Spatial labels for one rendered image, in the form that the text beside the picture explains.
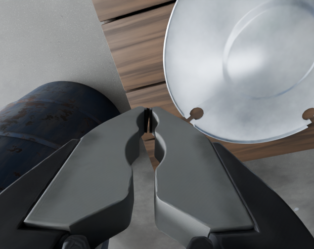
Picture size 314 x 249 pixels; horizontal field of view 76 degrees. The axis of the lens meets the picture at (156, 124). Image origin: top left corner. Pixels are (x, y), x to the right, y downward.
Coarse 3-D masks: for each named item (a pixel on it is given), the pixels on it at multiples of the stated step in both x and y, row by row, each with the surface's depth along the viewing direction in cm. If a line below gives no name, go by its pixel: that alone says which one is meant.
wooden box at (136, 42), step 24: (96, 0) 24; (120, 0) 24; (144, 0) 24; (168, 0) 24; (120, 24) 25; (144, 24) 25; (120, 48) 27; (144, 48) 27; (120, 72) 28; (144, 72) 28; (144, 96) 30; (168, 96) 30; (312, 120) 33; (144, 144) 35; (240, 144) 35; (264, 144) 35; (288, 144) 35; (312, 144) 35
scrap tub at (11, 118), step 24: (24, 96) 57; (48, 96) 53; (72, 96) 56; (96, 96) 64; (0, 120) 42; (24, 120) 42; (48, 120) 44; (72, 120) 48; (96, 120) 54; (0, 144) 35; (24, 144) 36; (48, 144) 38; (0, 168) 30; (24, 168) 32
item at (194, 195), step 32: (160, 128) 9; (192, 128) 10; (160, 160) 9; (192, 160) 8; (160, 192) 6; (192, 192) 6; (224, 192) 6; (160, 224) 7; (192, 224) 6; (224, 224) 5
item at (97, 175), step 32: (96, 128) 9; (128, 128) 9; (96, 160) 7; (128, 160) 9; (64, 192) 6; (96, 192) 6; (128, 192) 6; (32, 224) 5; (64, 224) 5; (96, 224) 6; (128, 224) 7
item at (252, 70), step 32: (192, 0) 24; (224, 0) 24; (256, 0) 24; (288, 0) 23; (192, 32) 25; (224, 32) 25; (256, 32) 25; (288, 32) 25; (192, 64) 28; (224, 64) 27; (256, 64) 27; (288, 64) 27; (192, 96) 30; (224, 96) 30; (256, 96) 30; (288, 96) 30; (224, 128) 33; (256, 128) 33; (288, 128) 33
